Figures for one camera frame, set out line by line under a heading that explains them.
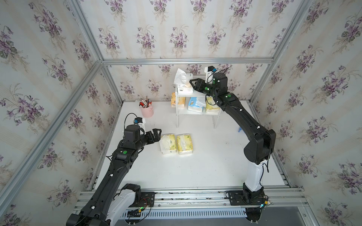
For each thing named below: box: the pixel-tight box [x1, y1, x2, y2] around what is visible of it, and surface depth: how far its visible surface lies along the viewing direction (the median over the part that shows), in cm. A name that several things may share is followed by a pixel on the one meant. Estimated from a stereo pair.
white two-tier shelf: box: [175, 84, 222, 129], surface depth 92 cm
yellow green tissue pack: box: [158, 133, 177, 155], surface depth 92 cm
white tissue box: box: [173, 68, 194, 94], surface depth 80 cm
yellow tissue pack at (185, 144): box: [176, 133, 194, 155], surface depth 92 cm
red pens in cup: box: [139, 93, 153, 108], surface depth 108 cm
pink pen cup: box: [140, 104, 155, 118], surface depth 107 cm
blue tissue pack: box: [187, 96, 206, 113], surface depth 92 cm
